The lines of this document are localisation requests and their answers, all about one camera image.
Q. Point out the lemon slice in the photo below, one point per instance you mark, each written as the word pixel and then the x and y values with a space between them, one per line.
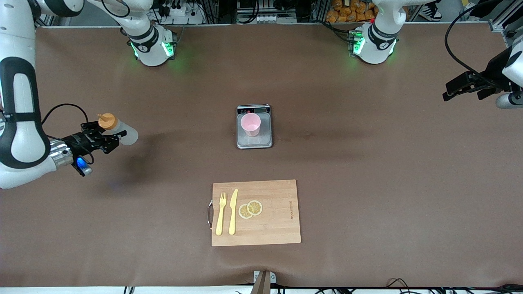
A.
pixel 243 212
pixel 255 207

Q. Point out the white socket strip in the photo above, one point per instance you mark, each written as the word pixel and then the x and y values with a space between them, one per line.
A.
pixel 265 18

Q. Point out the white power strip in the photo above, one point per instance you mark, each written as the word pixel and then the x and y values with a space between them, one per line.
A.
pixel 192 18

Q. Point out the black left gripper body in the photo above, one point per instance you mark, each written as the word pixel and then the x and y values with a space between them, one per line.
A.
pixel 493 70

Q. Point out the aluminium frame profile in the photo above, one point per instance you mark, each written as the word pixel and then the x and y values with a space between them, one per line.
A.
pixel 49 16
pixel 496 25

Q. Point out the wooden cutting board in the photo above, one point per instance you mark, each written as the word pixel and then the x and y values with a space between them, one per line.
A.
pixel 273 228

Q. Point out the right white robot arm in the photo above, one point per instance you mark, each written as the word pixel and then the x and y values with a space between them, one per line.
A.
pixel 22 114

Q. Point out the black white sneaker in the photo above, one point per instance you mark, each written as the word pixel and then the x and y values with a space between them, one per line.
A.
pixel 429 12

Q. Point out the yellow plastic knife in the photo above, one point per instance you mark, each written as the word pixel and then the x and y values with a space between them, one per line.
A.
pixel 233 212

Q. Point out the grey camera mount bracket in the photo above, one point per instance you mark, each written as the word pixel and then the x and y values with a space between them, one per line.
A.
pixel 265 279

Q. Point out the clear bottle orange cap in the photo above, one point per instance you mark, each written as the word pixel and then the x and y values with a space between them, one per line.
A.
pixel 127 136

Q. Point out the orange snack packets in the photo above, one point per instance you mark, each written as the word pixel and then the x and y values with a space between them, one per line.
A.
pixel 347 14

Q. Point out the yellow plastic fork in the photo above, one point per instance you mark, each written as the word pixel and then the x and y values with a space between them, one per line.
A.
pixel 221 216

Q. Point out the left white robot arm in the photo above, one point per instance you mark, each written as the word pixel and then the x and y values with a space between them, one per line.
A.
pixel 378 45

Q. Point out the pink plastic cup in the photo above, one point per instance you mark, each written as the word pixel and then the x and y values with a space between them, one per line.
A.
pixel 250 124

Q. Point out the steel kitchen scale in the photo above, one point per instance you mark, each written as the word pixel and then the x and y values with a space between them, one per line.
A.
pixel 265 141

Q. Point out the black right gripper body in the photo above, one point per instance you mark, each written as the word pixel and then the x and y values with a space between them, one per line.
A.
pixel 78 142

